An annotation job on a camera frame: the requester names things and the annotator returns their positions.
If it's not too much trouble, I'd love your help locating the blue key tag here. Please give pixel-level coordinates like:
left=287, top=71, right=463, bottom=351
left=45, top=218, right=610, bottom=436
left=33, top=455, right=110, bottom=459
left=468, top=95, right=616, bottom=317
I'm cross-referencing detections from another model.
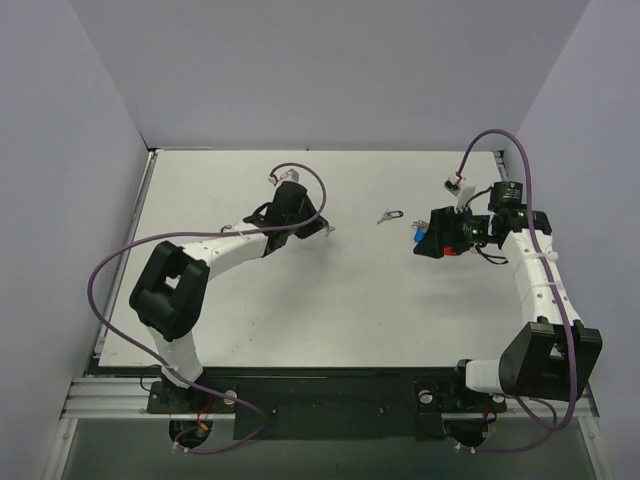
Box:
left=413, top=229, right=426, bottom=243

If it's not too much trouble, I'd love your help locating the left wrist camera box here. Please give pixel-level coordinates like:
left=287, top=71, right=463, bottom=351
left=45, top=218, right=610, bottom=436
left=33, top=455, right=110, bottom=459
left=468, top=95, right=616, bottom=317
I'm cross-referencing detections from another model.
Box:
left=278, top=168, right=300, bottom=183

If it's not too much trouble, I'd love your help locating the aluminium frame rail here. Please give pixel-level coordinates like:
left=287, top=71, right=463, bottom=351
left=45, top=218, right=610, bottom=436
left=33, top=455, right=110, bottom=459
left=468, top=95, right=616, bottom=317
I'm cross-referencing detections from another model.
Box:
left=59, top=377, right=241, bottom=421

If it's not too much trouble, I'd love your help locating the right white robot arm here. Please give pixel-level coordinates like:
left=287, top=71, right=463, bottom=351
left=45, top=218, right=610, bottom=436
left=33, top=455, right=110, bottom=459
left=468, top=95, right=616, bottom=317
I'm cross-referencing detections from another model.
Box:
left=413, top=177, right=603, bottom=409

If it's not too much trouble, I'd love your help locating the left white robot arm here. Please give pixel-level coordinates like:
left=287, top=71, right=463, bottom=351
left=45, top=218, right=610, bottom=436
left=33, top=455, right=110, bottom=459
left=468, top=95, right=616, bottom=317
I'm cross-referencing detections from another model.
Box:
left=129, top=181, right=329, bottom=412

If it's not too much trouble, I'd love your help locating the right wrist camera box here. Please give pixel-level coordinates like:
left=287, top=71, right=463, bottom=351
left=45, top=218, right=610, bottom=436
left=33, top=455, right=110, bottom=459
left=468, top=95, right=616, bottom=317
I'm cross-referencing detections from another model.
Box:
left=444, top=173, right=476, bottom=211

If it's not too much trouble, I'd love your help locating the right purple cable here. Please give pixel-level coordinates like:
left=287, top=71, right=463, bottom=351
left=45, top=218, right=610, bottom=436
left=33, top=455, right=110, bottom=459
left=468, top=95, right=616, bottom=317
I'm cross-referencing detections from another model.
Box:
left=452, top=128, right=586, bottom=455

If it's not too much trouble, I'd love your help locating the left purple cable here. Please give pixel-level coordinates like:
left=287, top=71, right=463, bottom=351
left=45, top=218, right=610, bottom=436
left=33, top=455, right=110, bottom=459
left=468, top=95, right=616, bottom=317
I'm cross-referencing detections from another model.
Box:
left=87, top=162, right=328, bottom=455

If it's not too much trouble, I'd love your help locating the key with small black tag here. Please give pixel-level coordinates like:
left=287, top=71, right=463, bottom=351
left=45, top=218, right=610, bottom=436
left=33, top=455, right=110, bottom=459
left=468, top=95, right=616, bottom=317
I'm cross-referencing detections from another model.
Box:
left=377, top=210, right=404, bottom=225

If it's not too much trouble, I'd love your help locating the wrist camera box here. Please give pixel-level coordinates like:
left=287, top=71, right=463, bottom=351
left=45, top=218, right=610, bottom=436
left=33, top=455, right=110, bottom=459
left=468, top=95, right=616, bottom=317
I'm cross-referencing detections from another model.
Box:
left=278, top=168, right=300, bottom=183
left=444, top=173, right=476, bottom=211

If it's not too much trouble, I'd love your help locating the purple cable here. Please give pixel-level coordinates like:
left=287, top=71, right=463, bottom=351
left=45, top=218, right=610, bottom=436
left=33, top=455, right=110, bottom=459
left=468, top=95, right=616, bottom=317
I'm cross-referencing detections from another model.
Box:
left=452, top=128, right=586, bottom=455
left=87, top=162, right=328, bottom=455

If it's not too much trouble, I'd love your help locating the red-handled metal keyring holder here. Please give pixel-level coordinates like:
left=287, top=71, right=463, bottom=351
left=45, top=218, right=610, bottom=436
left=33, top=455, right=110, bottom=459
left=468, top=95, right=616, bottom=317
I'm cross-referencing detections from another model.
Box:
left=413, top=220, right=460, bottom=259

